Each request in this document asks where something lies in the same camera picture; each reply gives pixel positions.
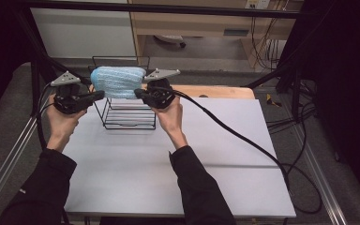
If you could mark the wooden desk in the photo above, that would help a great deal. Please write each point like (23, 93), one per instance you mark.
(193, 23)

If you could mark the white chair base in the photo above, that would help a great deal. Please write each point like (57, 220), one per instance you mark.
(170, 39)

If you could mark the yellow and black tape piece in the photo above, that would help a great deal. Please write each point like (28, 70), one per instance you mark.
(272, 100)

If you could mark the wooden board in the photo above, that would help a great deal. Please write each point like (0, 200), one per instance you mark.
(225, 92)

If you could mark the person's left hand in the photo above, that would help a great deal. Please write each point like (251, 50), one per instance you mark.
(61, 125)

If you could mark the white cabinet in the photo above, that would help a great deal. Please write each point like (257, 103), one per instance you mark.
(81, 34)

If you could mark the aluminium rail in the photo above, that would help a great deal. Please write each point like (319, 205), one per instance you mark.
(9, 162)
(322, 181)

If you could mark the black frame bar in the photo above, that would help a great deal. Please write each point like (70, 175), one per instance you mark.
(168, 8)

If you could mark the white wall socket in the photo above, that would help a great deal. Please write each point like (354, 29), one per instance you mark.
(258, 3)

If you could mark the person's right hand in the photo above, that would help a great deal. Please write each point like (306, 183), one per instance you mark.
(172, 120)

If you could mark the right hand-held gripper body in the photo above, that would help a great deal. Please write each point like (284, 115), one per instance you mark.
(160, 95)

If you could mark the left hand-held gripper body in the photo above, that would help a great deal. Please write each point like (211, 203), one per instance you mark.
(70, 100)

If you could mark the blue striped cloth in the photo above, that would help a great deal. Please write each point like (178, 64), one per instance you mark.
(117, 81)

